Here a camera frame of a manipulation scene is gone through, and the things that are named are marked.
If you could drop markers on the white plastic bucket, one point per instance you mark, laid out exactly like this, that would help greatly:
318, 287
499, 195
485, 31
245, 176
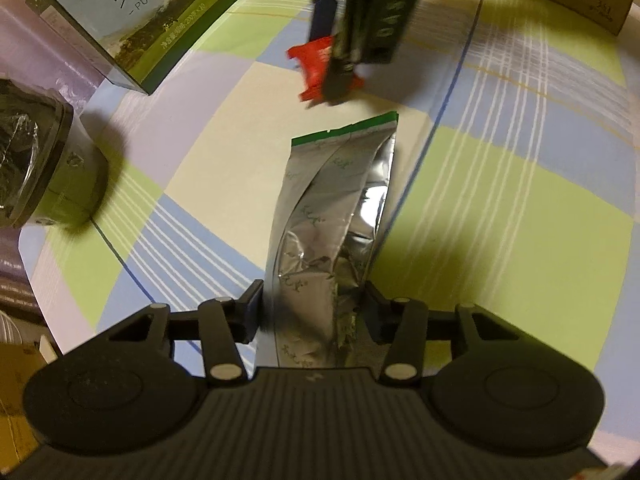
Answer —
7, 327

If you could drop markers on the checked cloth desktop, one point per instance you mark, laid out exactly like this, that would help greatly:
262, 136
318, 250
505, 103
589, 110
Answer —
500, 210

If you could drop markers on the wrapped black bowl stack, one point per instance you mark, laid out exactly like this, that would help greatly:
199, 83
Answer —
30, 160

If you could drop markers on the blue green milk carton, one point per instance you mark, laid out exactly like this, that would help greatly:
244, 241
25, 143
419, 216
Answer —
150, 25

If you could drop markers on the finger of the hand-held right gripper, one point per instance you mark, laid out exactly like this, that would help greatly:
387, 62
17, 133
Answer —
340, 80
324, 10

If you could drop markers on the silver foil bag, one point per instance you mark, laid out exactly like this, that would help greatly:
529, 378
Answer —
325, 210

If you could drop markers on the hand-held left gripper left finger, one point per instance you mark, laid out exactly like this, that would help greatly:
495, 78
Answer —
252, 306

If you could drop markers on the red snack wrapper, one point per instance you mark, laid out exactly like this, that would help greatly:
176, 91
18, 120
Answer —
312, 57

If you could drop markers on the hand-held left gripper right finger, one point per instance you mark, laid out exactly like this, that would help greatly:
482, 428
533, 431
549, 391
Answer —
375, 310

